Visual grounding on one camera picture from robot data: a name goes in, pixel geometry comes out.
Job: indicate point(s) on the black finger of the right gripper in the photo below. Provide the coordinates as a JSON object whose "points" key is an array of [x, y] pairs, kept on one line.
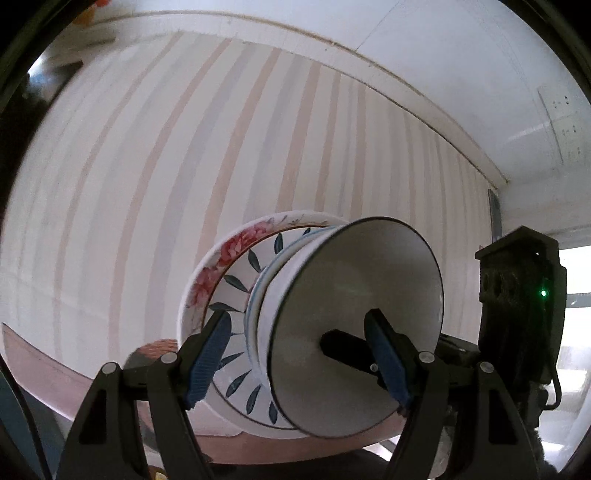
{"points": [[349, 350]]}

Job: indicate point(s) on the white bowl blue dots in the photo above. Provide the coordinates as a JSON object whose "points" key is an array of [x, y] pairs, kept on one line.
{"points": [[259, 290]]}

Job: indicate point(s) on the white plate pink flowers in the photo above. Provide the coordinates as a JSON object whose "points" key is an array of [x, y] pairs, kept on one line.
{"points": [[217, 276]]}

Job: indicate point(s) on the plain white bowl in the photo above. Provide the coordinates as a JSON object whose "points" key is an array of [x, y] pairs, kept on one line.
{"points": [[264, 305]]}

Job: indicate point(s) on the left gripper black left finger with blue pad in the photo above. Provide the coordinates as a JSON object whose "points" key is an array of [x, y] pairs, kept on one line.
{"points": [[104, 441]]}

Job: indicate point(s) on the white bowl dark rim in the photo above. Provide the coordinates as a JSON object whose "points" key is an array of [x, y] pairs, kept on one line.
{"points": [[373, 263]]}

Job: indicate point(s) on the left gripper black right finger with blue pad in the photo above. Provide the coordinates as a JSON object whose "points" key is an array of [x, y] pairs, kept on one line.
{"points": [[450, 386]]}

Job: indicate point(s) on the dark smartphone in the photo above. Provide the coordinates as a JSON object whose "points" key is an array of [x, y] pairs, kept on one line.
{"points": [[495, 215]]}

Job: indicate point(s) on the colourful wall stickers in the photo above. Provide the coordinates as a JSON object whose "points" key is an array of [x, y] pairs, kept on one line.
{"points": [[86, 17]]}

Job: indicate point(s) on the white plate blue leaf pattern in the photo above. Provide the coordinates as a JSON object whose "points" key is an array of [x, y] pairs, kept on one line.
{"points": [[249, 332]]}

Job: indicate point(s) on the white wall socket strip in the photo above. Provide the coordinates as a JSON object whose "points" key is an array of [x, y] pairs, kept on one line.
{"points": [[569, 127]]}

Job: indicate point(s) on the striped cat table mat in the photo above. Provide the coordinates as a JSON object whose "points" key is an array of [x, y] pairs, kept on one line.
{"points": [[157, 150]]}

